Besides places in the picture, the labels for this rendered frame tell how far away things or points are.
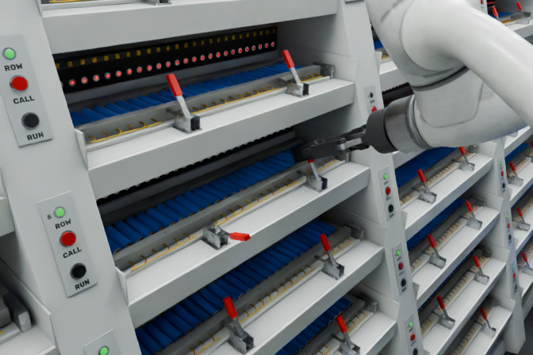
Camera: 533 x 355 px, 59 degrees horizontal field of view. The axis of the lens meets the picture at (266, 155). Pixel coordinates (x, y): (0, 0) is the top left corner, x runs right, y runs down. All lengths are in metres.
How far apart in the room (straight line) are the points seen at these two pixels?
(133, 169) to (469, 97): 0.46
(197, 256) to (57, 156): 0.27
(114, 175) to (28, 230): 0.12
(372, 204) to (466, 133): 0.43
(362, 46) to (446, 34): 0.51
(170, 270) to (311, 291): 0.34
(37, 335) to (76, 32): 0.38
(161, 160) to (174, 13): 0.21
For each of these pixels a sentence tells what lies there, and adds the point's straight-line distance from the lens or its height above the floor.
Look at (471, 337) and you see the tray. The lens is 1.78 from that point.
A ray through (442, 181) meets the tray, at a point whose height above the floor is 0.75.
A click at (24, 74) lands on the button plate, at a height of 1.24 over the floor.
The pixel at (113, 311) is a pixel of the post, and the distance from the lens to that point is 0.67.
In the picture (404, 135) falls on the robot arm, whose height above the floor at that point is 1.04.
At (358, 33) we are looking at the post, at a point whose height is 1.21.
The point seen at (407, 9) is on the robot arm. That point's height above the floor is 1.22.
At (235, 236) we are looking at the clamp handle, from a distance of 0.72.
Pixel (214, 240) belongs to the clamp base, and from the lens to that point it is 0.76.
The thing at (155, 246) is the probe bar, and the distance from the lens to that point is 0.76.
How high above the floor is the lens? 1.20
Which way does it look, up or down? 11 degrees down
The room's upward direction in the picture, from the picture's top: 12 degrees counter-clockwise
